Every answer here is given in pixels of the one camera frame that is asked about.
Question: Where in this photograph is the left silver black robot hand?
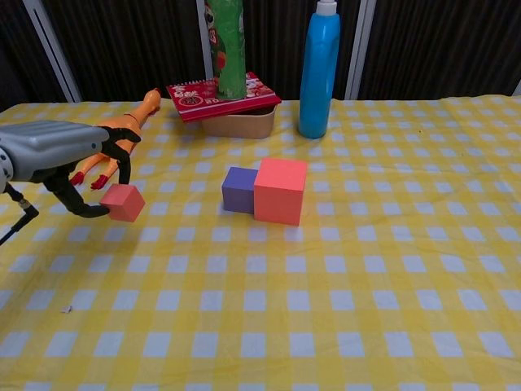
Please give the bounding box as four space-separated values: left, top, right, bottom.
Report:
0 120 142 219

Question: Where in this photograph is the small red foam cube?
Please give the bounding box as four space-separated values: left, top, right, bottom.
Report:
99 182 147 223

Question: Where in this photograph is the purple foam cube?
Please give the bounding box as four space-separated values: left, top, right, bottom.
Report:
221 166 260 215

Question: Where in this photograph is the orange rubber chicken toy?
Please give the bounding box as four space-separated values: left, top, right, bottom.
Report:
68 86 162 191

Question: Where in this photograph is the red spiral desk calendar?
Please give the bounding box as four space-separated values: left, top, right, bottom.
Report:
165 72 282 123

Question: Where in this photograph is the beige oval box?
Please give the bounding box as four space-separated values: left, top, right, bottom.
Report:
202 104 276 140

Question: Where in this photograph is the green cylinder can red lid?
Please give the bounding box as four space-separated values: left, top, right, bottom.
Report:
203 0 247 101

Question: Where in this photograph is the large red foam cube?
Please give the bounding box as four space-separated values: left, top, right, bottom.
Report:
253 157 308 226

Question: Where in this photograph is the blue plastic squeeze bottle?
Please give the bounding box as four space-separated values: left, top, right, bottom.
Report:
298 0 341 140

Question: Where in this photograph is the yellow white checkered tablecloth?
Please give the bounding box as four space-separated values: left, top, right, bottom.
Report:
0 95 521 391

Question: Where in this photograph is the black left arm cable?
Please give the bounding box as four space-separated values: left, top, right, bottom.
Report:
0 182 40 246

